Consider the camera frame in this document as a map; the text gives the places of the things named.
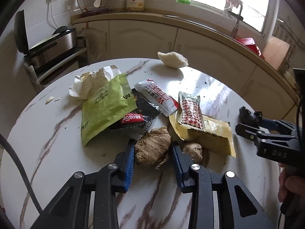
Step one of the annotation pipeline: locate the white bun piece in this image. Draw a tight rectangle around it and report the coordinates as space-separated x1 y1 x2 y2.
157 51 189 68

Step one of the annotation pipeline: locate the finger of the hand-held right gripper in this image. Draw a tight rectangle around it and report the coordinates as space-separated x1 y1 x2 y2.
254 111 299 134
235 123 296 146

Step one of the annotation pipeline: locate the cream kitchen cabinet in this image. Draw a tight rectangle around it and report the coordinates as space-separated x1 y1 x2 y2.
71 19 298 134

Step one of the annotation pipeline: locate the wooden cutting board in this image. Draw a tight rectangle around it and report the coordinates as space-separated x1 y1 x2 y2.
262 36 291 71

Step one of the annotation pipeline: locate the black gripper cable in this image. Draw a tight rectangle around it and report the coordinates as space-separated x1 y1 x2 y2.
0 132 43 214

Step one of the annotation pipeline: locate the brown paper ball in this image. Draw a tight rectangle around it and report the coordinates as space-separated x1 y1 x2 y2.
182 142 204 165

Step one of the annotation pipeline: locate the crumpled lined paper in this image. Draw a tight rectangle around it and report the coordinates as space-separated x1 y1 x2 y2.
69 64 122 100

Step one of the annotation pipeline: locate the green snack packet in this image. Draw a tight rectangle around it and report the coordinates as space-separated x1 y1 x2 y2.
80 73 137 148

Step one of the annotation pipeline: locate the large ginger root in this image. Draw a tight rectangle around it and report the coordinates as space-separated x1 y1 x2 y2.
134 126 172 170

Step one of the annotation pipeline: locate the red plastic basin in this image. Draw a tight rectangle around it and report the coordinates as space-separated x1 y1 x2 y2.
235 37 265 59

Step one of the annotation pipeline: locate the white red sachet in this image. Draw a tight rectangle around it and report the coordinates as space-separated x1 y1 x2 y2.
133 79 180 117

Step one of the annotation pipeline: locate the steel electric griddle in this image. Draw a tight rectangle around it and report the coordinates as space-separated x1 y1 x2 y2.
14 10 79 71

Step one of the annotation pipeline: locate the red white checkered packet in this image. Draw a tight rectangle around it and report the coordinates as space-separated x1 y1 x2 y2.
175 91 206 130

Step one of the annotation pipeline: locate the steel faucet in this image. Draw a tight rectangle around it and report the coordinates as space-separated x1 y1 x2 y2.
223 0 243 37

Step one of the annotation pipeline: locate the person's right hand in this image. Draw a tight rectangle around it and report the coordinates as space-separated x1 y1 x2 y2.
278 167 305 197

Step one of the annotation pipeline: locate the black foil packet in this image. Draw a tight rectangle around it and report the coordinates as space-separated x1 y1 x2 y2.
110 88 161 139

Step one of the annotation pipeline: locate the red black small packet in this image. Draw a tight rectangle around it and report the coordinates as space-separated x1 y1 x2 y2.
120 113 149 127

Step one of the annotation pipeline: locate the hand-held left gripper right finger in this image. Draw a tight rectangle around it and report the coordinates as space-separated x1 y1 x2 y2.
171 141 270 229

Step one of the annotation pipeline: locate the yellow snack packet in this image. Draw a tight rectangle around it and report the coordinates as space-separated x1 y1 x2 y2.
169 114 237 158

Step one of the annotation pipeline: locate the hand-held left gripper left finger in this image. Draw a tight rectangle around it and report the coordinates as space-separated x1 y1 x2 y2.
31 138 136 229

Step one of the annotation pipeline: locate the black lump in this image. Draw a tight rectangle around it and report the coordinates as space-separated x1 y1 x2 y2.
239 106 260 127

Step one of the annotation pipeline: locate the white power cord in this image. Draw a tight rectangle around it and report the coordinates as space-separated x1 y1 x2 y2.
49 1 59 29

